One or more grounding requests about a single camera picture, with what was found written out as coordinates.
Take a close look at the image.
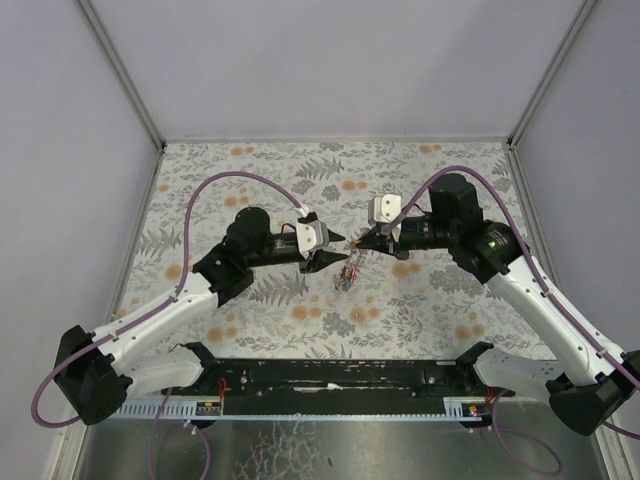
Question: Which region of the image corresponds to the left aluminium frame post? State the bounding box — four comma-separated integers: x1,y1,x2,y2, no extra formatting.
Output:
73,0,166,151

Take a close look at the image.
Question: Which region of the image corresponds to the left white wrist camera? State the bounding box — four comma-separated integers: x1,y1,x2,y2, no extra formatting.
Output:
295,212,324,257

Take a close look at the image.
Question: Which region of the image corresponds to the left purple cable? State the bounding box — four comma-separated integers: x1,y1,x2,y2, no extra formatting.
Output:
30,171,309,429

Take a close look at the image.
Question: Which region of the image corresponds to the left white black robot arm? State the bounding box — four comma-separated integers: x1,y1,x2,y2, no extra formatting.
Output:
54,207,346,425

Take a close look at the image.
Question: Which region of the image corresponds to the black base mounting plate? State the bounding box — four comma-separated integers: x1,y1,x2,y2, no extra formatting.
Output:
170,343,498,427

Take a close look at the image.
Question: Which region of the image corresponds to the right aluminium frame post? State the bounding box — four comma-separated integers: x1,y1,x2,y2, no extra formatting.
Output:
506,0,600,151

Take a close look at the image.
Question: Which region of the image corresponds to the purple cable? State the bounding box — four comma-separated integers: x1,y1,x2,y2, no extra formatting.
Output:
30,171,309,429
389,165,640,436

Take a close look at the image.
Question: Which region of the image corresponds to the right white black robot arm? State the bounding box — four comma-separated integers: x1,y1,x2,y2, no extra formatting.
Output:
356,168,639,436

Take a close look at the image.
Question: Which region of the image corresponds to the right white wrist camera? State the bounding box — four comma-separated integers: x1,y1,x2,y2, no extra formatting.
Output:
368,194,402,229

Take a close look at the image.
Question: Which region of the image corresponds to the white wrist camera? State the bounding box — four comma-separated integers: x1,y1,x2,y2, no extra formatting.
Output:
368,194,402,229
295,212,324,257

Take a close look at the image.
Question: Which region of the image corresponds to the aluminium frame post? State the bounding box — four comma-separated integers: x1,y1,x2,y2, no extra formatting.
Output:
73,0,166,151
506,0,600,151

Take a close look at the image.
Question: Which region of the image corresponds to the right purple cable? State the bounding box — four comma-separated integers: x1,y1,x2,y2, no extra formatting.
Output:
389,165,640,436

